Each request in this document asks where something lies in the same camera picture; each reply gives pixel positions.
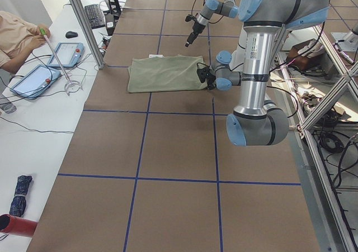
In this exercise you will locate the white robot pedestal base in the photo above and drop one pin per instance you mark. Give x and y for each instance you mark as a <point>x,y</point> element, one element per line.
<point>238,56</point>

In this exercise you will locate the black computer keyboard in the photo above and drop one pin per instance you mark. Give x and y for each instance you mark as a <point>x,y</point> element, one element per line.
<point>94,15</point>

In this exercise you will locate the blue teach pendant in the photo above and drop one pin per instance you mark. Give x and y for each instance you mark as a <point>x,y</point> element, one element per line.
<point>69,53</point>
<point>36,82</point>

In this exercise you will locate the folded dark blue umbrella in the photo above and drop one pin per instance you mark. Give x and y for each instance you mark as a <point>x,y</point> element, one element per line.
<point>18,204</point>

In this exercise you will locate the olive green long-sleeve shirt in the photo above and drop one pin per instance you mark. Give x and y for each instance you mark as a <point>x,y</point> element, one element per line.
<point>171,73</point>

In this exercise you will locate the red cylinder bottle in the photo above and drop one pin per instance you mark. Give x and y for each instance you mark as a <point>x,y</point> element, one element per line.
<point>19,226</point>

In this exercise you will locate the far blue teach pendant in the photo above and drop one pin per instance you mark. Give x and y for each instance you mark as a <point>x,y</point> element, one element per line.
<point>69,53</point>

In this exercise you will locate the near blue teach pendant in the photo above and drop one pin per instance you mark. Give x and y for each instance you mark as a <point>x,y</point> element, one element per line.
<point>36,82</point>

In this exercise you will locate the aluminium frame post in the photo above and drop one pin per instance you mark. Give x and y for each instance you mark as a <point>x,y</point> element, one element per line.
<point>86,28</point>

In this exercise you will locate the white paper price tag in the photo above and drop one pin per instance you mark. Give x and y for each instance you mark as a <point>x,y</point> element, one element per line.
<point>155,56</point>

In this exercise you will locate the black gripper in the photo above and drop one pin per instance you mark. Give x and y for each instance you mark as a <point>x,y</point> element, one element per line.
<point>211,82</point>
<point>197,27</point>

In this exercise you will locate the person in beige shirt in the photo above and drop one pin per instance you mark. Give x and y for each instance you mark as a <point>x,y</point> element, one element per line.
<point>18,39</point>

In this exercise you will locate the brown box on rack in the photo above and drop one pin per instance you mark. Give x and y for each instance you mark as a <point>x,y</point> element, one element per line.
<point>306,55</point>

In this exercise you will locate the black computer mouse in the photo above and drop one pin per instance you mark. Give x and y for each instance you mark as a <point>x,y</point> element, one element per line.
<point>70,34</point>

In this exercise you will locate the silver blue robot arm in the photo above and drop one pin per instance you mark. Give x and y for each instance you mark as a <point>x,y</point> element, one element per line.
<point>212,13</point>
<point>256,119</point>

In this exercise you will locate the metal reacher grabber tool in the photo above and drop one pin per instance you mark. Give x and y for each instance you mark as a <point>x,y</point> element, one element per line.
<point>70,83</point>

